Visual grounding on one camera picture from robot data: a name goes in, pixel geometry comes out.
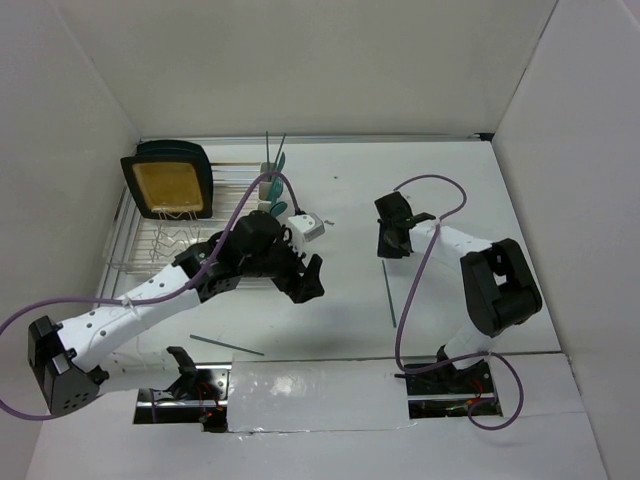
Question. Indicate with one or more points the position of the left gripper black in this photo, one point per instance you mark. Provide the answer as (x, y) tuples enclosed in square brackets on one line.
[(300, 288)]

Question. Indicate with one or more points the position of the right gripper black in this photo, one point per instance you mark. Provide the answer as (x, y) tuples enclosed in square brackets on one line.
[(387, 252)]

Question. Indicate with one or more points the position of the teal plastic knife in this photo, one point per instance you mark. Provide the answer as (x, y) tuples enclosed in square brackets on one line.
[(277, 167), (282, 160)]

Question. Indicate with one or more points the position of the teal plastic spoon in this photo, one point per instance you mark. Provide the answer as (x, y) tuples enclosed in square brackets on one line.
[(277, 208)]

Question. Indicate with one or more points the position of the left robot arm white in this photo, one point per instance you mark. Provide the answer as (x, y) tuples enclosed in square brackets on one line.
[(76, 360)]

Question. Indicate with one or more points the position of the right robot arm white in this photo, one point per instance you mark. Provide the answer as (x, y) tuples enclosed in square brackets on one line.
[(499, 288)]

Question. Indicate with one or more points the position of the cream utensil holder near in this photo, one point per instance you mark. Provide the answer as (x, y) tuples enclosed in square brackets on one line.
[(264, 206)]

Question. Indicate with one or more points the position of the cream utensil holder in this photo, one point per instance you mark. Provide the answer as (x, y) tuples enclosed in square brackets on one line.
[(264, 206), (265, 184)]

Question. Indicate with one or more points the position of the cream utensil holder far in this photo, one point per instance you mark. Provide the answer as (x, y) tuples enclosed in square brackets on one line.
[(265, 184)]

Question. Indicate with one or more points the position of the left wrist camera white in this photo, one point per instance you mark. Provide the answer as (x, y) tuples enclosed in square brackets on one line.
[(305, 228)]

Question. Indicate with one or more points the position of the metal wire dish rack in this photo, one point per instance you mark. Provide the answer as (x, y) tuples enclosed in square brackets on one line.
[(142, 247)]

